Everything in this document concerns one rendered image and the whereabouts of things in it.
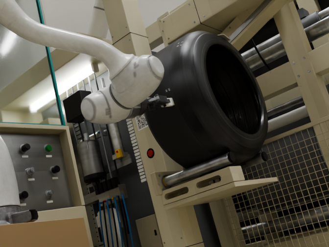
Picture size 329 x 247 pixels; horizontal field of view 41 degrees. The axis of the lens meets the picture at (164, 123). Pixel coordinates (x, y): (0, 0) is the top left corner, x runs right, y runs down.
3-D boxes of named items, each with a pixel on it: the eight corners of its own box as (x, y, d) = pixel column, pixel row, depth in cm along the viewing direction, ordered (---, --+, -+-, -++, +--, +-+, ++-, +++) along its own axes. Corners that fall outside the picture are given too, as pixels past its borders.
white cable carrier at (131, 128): (141, 182, 209) (118, 89, 221) (148, 182, 212) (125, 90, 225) (148, 180, 206) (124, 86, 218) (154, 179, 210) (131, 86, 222)
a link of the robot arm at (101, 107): (117, 128, 149) (143, 108, 141) (83, 133, 136) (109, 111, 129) (104, 100, 151) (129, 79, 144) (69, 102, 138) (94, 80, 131)
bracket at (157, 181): (155, 196, 187) (149, 173, 189) (207, 189, 218) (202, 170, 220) (161, 194, 185) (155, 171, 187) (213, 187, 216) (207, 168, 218)
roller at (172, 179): (167, 177, 193) (170, 187, 192) (161, 177, 190) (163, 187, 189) (234, 151, 173) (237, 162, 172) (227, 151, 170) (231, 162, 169)
